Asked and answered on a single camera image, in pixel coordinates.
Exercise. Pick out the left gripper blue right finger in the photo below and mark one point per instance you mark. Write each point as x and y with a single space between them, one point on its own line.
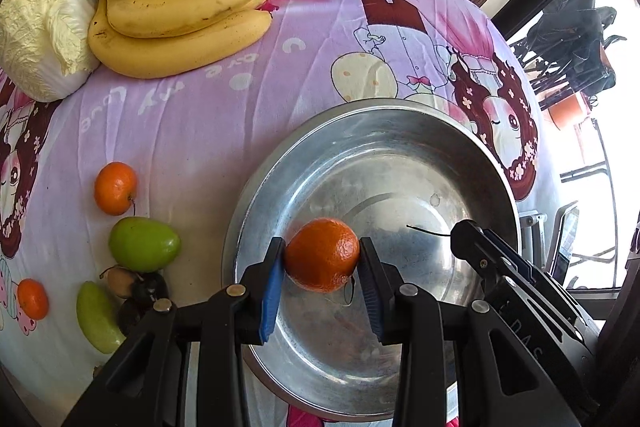
372 282

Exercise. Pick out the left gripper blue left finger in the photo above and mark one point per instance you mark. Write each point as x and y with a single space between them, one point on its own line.
272 278

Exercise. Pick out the orange tangerine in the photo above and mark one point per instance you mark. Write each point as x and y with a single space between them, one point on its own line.
33 299
322 255
115 188

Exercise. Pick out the green jujube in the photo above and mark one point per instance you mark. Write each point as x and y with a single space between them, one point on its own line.
96 312
143 245

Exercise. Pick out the brown longan among fruits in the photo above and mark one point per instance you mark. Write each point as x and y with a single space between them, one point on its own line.
119 280

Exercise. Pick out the dark cherry with stem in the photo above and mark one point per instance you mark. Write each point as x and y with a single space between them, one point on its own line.
428 232

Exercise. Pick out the tablet on stand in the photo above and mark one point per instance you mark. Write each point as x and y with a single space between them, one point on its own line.
550 255

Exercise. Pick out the round steel plate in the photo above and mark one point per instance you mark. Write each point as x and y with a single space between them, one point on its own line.
377 166

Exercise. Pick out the cartoon print tablecloth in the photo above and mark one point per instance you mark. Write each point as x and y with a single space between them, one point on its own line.
195 139

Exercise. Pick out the bottom yellow banana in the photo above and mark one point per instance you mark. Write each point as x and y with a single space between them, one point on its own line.
146 58

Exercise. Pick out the black folding chair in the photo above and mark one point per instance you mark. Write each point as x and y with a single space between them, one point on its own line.
565 51

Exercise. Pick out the napa cabbage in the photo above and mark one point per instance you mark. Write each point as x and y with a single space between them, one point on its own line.
44 46

